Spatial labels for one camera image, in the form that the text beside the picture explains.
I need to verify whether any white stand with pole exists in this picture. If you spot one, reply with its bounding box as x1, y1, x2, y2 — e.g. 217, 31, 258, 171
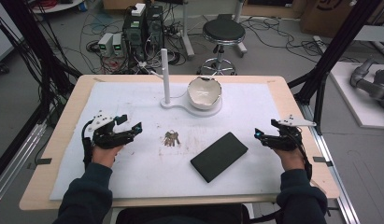
159, 48, 223, 119

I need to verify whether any white power strip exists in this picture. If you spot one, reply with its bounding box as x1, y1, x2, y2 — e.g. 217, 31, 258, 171
130, 2, 147, 18

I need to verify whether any grey metal stand leg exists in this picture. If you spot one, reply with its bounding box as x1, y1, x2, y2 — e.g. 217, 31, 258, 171
179, 0, 196, 61
234, 0, 249, 59

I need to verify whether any person's left hand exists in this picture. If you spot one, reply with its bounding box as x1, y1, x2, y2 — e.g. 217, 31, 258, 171
92, 144, 124, 169

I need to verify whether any black floor cable tangle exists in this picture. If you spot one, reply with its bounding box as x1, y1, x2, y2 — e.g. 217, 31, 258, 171
242, 16, 362, 64

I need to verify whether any white thin cable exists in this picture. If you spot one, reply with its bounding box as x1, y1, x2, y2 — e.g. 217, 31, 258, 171
136, 61, 164, 79

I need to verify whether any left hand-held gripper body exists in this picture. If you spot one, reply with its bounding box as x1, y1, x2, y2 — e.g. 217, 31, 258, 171
86, 110, 135, 149

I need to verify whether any black round stool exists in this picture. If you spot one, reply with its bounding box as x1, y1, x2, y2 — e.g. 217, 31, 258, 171
197, 18, 247, 77

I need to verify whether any black computer tower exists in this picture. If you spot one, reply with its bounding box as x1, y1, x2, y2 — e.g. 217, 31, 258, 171
121, 12, 148, 63
145, 4, 164, 60

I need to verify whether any bunch of brass keys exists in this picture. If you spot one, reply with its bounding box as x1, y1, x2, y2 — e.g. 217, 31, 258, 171
162, 129, 181, 148

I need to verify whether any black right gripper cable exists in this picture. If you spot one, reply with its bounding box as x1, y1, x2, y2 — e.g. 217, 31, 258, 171
295, 134, 314, 182

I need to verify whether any black rectangular phone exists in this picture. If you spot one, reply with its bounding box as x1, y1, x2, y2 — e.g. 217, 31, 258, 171
190, 131, 249, 184

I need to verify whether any white table mat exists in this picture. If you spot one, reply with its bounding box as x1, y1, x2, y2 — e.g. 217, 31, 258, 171
49, 80, 286, 201

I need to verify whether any cardboard box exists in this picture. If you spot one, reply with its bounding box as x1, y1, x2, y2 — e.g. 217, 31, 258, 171
299, 0, 384, 39

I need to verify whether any person's right hand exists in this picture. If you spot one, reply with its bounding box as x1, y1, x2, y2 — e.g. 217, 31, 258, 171
271, 147, 306, 173

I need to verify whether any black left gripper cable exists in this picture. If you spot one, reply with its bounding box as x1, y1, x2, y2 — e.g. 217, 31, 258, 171
80, 119, 94, 171

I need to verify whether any grey bench power supply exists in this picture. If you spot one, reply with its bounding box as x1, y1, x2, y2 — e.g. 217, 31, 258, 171
111, 32, 126, 58
97, 32, 115, 58

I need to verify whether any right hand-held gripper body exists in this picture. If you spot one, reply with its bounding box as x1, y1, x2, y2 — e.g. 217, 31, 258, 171
262, 114, 318, 152

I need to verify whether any white eggshell-shaped bowl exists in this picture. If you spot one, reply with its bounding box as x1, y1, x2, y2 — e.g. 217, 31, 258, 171
186, 76, 223, 111

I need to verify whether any aluminium rail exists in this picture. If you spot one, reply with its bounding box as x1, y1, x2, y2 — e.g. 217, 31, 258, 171
0, 120, 48, 208
296, 98, 363, 224

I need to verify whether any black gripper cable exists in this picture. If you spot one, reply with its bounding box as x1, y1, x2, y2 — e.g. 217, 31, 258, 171
295, 134, 314, 182
80, 119, 94, 171

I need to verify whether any white board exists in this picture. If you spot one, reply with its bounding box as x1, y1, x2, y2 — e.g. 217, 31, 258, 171
329, 61, 384, 131

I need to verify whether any black frame post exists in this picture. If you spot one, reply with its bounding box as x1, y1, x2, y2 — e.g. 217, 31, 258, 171
0, 0, 83, 125
287, 0, 384, 135

